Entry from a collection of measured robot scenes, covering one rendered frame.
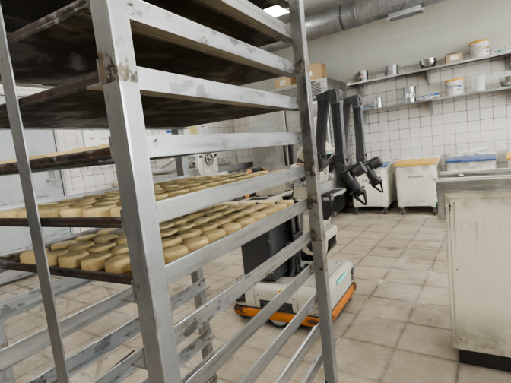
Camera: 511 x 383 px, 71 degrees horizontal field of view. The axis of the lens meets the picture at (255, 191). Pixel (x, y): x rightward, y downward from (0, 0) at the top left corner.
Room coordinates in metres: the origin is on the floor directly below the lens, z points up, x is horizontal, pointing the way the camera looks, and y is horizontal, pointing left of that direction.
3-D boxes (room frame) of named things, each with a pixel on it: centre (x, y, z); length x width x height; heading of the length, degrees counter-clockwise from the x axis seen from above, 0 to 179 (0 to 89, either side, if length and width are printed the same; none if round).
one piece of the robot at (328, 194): (2.23, -0.45, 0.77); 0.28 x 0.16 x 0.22; 149
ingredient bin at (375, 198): (5.39, -1.80, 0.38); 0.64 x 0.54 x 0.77; 148
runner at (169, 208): (0.72, 0.02, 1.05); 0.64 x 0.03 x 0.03; 150
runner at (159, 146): (0.72, 0.02, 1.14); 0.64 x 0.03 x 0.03; 150
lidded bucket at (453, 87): (4.92, -2.84, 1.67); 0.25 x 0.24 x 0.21; 55
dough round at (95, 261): (0.60, 0.28, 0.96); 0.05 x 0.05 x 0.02
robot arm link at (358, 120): (2.32, -0.71, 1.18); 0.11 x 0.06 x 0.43; 149
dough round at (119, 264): (0.57, 0.23, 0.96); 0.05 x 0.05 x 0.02
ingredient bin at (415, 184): (5.03, -2.33, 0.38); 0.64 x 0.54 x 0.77; 146
